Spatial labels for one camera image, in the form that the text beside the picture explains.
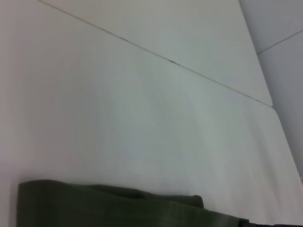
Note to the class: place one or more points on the dark green printed t-shirt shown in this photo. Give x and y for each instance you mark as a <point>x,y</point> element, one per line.
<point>106,208</point>

